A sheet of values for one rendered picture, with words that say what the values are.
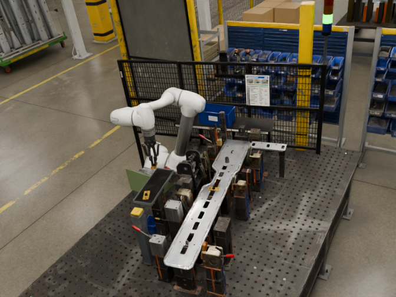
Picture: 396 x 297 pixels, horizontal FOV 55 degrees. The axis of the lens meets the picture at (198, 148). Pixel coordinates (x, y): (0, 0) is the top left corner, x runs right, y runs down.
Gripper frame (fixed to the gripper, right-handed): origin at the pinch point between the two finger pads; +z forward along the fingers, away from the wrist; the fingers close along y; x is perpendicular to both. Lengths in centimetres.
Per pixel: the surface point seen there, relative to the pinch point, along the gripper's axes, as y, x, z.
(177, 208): 19.1, -26.9, 19.0
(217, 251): 47, -57, 25
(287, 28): 103, 223, -29
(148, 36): -67, 266, -19
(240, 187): 58, 5, 25
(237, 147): 53, 60, 25
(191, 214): 26.6, -20.0, 29.5
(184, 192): 20.7, -7.4, 21.1
